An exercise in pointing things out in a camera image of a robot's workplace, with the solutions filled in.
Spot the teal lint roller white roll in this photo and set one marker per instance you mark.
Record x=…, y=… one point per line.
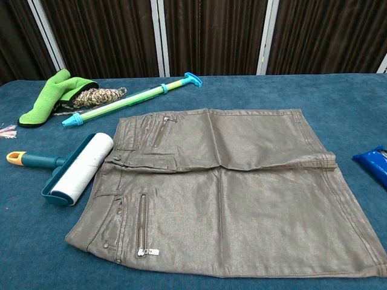
x=81, y=166

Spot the white partition frame post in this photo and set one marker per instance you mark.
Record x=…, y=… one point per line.
x=48, y=36
x=159, y=39
x=383, y=65
x=267, y=39

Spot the green blue tube pump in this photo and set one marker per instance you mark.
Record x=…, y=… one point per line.
x=121, y=104

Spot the blue plush table cover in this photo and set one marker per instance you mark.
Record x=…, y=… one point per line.
x=272, y=90

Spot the brown coated skirt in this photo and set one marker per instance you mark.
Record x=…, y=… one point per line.
x=242, y=196

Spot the white red thread tassel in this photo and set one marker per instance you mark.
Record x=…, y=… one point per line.
x=7, y=131

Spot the dark brown pleated curtain panel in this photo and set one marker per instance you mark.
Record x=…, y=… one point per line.
x=18, y=39
x=326, y=36
x=214, y=36
x=102, y=36

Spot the green microfibre mitt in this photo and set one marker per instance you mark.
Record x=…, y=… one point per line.
x=45, y=102

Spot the blue snack packet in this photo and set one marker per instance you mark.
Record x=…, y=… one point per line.
x=372, y=163

